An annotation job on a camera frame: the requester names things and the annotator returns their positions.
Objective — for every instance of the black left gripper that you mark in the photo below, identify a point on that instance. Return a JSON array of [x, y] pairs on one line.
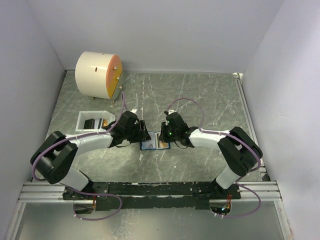
[[144, 132]]

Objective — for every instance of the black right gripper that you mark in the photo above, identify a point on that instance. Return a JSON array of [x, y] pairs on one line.
[[163, 136]]

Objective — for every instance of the gold credit card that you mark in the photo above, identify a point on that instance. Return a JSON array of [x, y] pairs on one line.
[[164, 145]]

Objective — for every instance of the blue leather card holder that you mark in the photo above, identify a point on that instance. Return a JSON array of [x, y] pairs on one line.
[[154, 136]]

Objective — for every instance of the silver VIP credit card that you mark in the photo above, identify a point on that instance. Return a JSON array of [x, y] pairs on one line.
[[149, 145]]

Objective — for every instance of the white plastic card tray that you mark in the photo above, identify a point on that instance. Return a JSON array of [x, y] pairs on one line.
[[102, 117]]

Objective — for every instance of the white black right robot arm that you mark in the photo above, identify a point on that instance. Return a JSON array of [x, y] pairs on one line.
[[240, 152]]

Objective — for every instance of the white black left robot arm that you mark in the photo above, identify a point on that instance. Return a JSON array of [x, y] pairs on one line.
[[54, 158]]

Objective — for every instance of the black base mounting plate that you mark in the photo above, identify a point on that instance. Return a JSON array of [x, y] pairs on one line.
[[149, 195]]

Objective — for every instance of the white round mini drawer cabinet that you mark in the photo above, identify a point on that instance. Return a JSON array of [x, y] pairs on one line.
[[98, 75]]

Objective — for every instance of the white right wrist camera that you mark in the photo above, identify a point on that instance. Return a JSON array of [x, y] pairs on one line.
[[168, 112]]

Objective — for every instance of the aluminium extrusion rail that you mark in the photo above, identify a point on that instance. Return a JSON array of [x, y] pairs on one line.
[[43, 192]]

